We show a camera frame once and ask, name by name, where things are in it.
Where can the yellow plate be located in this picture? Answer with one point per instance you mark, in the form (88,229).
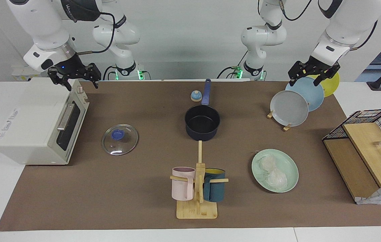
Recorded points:
(331,85)

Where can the wooden plate rack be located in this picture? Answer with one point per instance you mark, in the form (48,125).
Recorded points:
(287,127)

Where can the teal mug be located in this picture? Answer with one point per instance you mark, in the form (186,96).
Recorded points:
(214,191)

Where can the light wooden board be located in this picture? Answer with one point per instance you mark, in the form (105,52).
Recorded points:
(365,141)

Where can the wooden mug rack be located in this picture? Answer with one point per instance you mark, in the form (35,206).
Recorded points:
(197,211)

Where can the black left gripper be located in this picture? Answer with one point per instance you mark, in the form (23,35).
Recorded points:
(314,67)

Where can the brown table mat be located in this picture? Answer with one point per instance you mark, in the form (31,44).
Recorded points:
(126,188)

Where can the white power strip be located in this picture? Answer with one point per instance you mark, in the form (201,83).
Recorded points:
(20,75)

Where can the white toaster oven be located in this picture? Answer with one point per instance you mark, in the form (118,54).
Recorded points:
(29,127)

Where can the dark blue saucepan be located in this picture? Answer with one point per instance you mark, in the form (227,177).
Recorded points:
(202,135)

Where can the grey plate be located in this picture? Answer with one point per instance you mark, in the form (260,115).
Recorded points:
(289,108)

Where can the mint green plate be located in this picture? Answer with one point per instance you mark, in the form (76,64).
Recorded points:
(289,161)

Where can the light blue plate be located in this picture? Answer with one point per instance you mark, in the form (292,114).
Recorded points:
(311,94)

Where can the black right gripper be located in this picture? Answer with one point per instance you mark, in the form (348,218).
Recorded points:
(73,67)

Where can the glass lid with blue knob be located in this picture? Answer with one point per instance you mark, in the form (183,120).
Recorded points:
(118,134)

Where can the dark wooden board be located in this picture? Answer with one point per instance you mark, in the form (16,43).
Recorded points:
(348,164)

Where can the pink mug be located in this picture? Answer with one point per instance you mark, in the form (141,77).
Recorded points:
(181,188)

